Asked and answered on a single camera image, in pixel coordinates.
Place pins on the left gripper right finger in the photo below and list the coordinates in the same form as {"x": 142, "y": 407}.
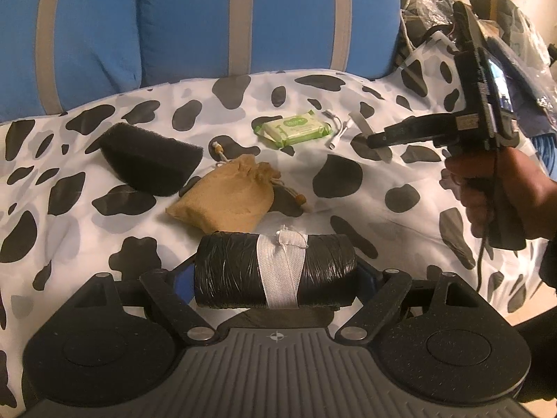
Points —
{"x": 382, "y": 294}

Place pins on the black roll with white band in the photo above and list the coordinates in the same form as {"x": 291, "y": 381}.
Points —
{"x": 284, "y": 271}

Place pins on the black foam sponge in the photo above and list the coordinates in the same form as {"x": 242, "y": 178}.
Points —
{"x": 147, "y": 161}

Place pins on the blue striped cushion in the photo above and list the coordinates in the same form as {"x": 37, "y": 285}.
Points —
{"x": 220, "y": 38}
{"x": 57, "y": 55}

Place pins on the clutter pile with plastic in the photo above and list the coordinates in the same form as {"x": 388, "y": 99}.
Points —
{"x": 518, "y": 45}

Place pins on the tan drawstring pouch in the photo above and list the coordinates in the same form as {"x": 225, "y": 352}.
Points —
{"x": 233, "y": 197}

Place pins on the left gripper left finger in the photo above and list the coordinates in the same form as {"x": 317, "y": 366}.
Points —
{"x": 167, "y": 292}

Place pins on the left blue striped cushion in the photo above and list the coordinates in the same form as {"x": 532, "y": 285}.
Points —
{"x": 57, "y": 55}

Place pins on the white cable adapter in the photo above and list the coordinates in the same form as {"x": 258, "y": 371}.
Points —
{"x": 341, "y": 127}

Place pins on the cow print blanket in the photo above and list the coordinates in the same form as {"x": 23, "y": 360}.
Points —
{"x": 66, "y": 216}

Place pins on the right blue striped cushion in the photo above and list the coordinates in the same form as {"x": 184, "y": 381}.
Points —
{"x": 220, "y": 38}

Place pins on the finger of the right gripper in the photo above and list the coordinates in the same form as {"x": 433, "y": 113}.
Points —
{"x": 438, "y": 128}

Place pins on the green wet wipes pack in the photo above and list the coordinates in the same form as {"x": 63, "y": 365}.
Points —
{"x": 293, "y": 130}

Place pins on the right hand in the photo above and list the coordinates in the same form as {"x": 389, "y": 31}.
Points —
{"x": 528, "y": 188}

